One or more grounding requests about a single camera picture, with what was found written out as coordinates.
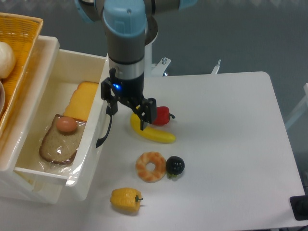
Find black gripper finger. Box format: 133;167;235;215
104;97;118;115
137;98;157;130

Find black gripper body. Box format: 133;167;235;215
101;68;145;114

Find white top drawer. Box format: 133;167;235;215
14;50;110;204

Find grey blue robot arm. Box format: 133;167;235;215
75;0;196;130

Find white drawer cabinet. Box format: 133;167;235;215
0;36;60;204

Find red bell pepper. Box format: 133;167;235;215
152;106;176;126

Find yellow banana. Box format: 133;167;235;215
130;114;176;144

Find yellow toast slice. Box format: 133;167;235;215
63;81;98;121

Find brown egg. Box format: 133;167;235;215
56;116;77;133

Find black round fruit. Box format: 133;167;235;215
166;156;185;179

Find orange glazed donut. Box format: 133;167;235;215
135;152;166;183

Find brown bread slice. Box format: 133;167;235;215
39;114;86;165

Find yellow bell pepper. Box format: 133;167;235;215
110;188;143;212

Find white round bun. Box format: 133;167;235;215
0;42;16;79

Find yellow woven basket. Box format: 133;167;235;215
0;13;43;134

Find black device at edge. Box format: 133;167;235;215
289;195;308;221

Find black top drawer handle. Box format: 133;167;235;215
95;105;113;148

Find white frame at right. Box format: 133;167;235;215
284;83;308;130

